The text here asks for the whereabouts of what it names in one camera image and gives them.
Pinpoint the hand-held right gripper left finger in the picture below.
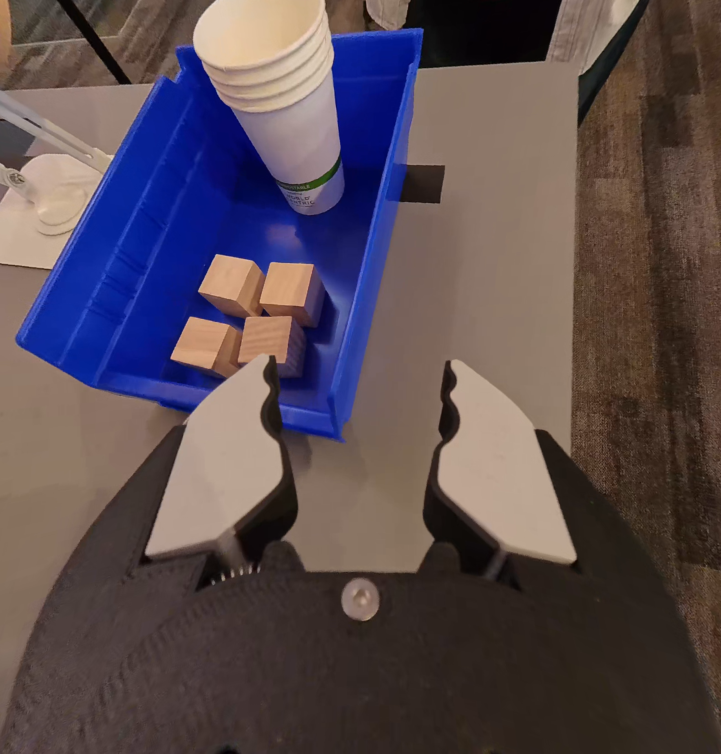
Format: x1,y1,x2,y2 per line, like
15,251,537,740
144,355,298,567

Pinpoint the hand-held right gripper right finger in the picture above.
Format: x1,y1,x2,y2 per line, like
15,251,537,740
423,359,579,579

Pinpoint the wooden block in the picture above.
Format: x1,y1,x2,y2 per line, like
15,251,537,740
198,254,266,318
171,316,243,378
238,316,307,378
259,262,326,328

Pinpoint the blue plastic bin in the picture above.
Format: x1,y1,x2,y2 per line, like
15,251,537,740
16,28,425,441

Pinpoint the white paper cup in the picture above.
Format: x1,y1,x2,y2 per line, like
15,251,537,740
207,41,335,92
224,66,345,217
200,26,333,79
215,54,336,104
192,0,329,68

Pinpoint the white desk stand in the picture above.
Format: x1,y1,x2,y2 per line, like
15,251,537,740
0,79,115,238

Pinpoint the black pole stand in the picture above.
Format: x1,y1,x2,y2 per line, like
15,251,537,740
57,0,133,86

